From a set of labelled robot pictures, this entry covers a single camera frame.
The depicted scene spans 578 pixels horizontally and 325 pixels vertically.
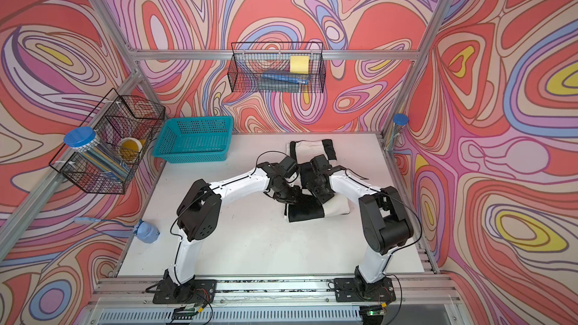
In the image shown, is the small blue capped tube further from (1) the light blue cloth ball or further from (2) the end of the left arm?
(1) the light blue cloth ball

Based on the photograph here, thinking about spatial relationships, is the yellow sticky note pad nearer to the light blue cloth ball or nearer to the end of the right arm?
the end of the right arm

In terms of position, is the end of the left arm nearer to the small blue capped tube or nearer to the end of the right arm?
the end of the right arm

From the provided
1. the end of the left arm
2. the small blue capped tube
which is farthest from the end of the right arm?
the small blue capped tube

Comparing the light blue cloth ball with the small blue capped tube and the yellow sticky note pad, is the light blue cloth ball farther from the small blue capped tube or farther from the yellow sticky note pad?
the small blue capped tube

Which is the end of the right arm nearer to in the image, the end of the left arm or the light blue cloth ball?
the end of the left arm

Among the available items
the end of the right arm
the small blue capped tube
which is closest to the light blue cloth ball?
the end of the right arm

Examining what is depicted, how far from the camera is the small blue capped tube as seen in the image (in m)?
1.04

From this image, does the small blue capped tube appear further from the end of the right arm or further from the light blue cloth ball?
the light blue cloth ball
